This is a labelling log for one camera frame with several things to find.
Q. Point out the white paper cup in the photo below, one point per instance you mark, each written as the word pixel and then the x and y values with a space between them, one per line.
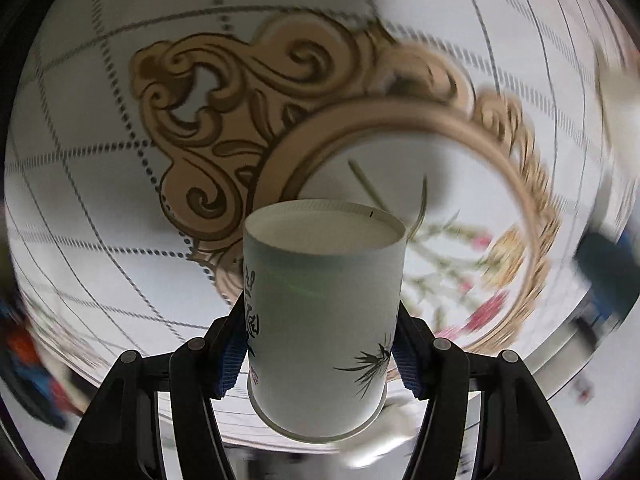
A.
pixel 320 310

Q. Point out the white patterned tablecloth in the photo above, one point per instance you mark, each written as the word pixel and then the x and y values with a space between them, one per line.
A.
pixel 150 185

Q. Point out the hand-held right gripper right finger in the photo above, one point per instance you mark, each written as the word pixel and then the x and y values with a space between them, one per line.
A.
pixel 407 360

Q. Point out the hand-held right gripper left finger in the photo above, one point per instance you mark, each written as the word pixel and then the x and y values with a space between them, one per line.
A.
pixel 231 360

